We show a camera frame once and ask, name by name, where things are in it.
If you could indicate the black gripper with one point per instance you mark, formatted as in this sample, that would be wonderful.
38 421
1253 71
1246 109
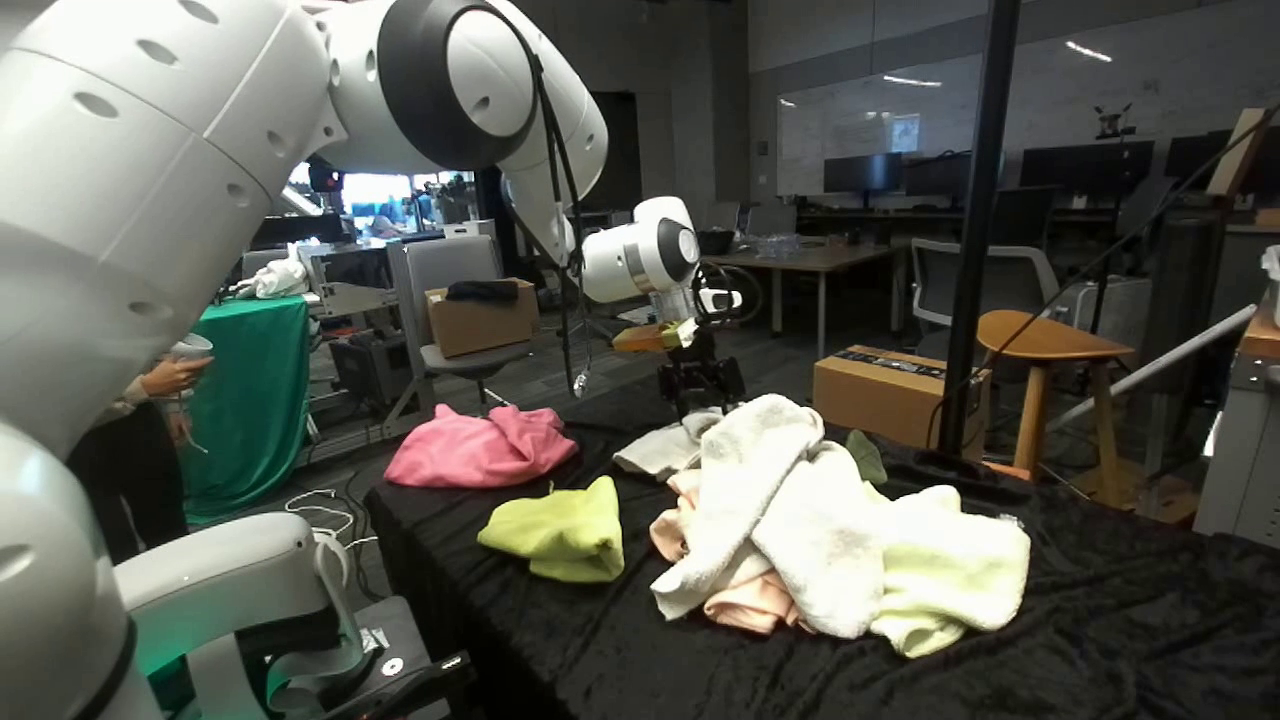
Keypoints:
692 364

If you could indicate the white cloth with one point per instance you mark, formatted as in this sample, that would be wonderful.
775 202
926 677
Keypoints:
775 487

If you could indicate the yellow cloth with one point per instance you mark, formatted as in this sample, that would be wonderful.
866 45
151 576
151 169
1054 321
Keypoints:
568 533

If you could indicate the peach pink garment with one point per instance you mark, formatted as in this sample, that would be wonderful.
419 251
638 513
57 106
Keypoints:
748 598

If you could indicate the pale green towel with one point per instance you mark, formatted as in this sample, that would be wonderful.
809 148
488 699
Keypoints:
945 570

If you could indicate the cream white towel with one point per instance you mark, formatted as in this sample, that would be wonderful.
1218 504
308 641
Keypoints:
673 444

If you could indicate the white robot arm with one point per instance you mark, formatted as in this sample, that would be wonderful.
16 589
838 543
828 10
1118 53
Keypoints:
142 148

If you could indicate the cardboard box on floor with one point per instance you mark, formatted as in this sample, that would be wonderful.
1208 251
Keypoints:
886 394

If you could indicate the pink cloth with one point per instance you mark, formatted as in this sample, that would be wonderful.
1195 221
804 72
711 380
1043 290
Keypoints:
497 449

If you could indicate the wooden stool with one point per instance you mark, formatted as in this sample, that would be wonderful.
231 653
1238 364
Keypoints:
1047 346

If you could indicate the black vertical pole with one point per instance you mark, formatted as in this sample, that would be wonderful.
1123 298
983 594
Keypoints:
976 226

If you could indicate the black tablecloth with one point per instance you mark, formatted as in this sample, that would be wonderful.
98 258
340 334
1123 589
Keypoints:
1123 620

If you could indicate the person in beige sweater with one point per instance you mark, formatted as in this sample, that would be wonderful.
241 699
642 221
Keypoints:
128 459

